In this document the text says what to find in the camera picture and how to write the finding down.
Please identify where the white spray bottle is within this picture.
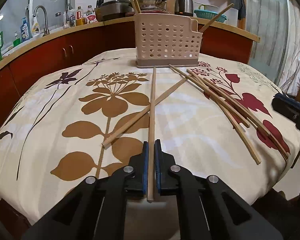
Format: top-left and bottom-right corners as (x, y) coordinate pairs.
(31, 15), (40, 37)

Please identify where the steel wok with lid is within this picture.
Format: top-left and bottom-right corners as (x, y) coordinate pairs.
(138, 0), (169, 11)

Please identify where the white enamel basin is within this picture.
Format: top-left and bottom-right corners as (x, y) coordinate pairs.
(195, 2), (219, 12)

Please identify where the steel electric kettle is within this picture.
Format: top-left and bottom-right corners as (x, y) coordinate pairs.
(174, 0), (194, 17)

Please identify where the red white snack bag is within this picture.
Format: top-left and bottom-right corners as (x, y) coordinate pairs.
(84, 10), (97, 23)

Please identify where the window with frame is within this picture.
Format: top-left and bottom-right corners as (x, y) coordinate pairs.
(0, 0), (71, 47)

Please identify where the floral tablecloth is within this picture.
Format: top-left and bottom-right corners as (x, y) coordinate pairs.
(0, 49), (300, 222)

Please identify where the white plastic cup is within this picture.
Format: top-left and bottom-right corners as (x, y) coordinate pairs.
(224, 8), (238, 27)

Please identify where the orange oil bottle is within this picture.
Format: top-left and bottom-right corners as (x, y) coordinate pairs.
(76, 6), (86, 26)

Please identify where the steel kitchen faucet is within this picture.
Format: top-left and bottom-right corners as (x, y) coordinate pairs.
(32, 5), (51, 37)

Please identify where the teal plastic colander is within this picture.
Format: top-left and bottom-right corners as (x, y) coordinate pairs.
(194, 9), (227, 23)

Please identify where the glass sliding door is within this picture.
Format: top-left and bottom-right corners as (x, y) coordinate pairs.
(246, 0), (300, 96)

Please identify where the wooden countertop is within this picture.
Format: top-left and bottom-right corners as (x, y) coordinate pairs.
(0, 16), (261, 71)

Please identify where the pink perforated utensil holder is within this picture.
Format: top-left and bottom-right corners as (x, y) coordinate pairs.
(134, 13), (203, 68)

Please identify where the blue detergent bottle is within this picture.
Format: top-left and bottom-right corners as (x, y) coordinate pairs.
(20, 17), (31, 42)

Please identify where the black rice cooker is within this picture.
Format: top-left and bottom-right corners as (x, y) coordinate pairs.
(100, 0), (134, 21)

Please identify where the red induction cooktop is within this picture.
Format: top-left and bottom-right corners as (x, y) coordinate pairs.
(141, 9), (171, 14)

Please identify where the small green soap bottle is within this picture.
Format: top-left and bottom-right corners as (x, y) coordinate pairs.
(13, 32), (21, 47)

